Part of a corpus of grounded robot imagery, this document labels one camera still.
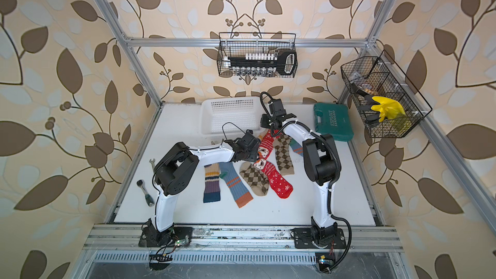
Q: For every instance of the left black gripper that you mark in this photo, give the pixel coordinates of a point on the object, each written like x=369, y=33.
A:
x=254, y=155

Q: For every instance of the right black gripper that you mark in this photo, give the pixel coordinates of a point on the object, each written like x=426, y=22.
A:
x=264, y=119

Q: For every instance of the red bear sock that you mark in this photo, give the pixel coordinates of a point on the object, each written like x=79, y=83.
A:
x=278, y=184
x=266, y=144

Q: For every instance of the argyle brown sock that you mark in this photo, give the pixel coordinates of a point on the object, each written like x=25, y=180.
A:
x=256, y=180
x=283, y=158

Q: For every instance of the white plastic basket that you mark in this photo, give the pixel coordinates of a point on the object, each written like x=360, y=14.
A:
x=230, y=115

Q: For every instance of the beige purple striped sock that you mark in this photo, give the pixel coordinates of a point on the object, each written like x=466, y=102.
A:
x=212, y=187

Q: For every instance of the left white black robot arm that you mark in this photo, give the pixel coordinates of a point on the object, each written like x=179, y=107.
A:
x=173, y=173

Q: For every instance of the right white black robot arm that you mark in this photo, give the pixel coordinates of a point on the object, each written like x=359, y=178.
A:
x=321, y=164

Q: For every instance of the blue green toe sock right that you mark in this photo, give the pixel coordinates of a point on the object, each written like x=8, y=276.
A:
x=296, y=147

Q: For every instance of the blue orange striped sock left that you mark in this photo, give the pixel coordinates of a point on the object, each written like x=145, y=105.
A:
x=233, y=181

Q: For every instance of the socket set holder black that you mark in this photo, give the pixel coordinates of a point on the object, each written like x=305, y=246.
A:
x=277, y=64

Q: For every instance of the green plastic tool case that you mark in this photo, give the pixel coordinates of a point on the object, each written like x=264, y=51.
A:
x=333, y=119

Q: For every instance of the black pliers in basket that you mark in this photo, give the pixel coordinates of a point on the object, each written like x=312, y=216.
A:
x=371, y=117

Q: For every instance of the silver open-end wrench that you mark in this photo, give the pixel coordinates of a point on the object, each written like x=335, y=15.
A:
x=152, y=162

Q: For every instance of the ratchet wrench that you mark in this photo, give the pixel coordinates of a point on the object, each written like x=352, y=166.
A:
x=148, y=198

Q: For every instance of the yellow rubber glove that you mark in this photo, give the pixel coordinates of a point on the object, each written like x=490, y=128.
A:
x=387, y=108

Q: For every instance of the black wire basket back wall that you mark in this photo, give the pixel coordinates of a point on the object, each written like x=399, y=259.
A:
x=241, y=43

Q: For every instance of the black wire basket wall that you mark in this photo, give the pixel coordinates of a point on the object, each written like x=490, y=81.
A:
x=377, y=73
x=241, y=43

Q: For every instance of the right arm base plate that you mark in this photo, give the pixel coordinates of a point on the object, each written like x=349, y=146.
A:
x=310, y=238

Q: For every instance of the black wire basket right wall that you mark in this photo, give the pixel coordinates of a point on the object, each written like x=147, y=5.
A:
x=377, y=73

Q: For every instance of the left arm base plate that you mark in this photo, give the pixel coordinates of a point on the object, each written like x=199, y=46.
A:
x=171, y=237

